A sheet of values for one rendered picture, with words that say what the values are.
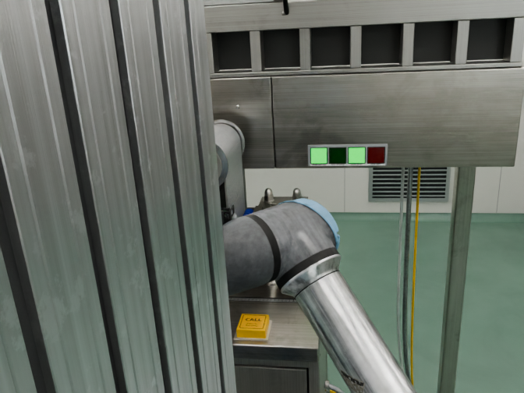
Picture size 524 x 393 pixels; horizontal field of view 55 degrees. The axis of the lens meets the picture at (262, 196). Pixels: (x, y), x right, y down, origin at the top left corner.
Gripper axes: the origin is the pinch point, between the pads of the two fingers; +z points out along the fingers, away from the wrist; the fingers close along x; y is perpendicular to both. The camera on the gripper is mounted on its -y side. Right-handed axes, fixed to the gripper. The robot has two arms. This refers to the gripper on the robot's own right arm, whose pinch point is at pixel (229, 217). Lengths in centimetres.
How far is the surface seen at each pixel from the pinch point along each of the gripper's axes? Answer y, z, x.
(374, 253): -109, 201, -55
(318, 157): 8.9, 29.3, -23.8
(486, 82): 31, 30, -73
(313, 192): -85, 263, -9
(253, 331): -16.8, -29.5, -10.5
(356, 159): 8.2, 29.3, -36.0
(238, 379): -31.3, -29.2, -6.1
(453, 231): -24, 46, -71
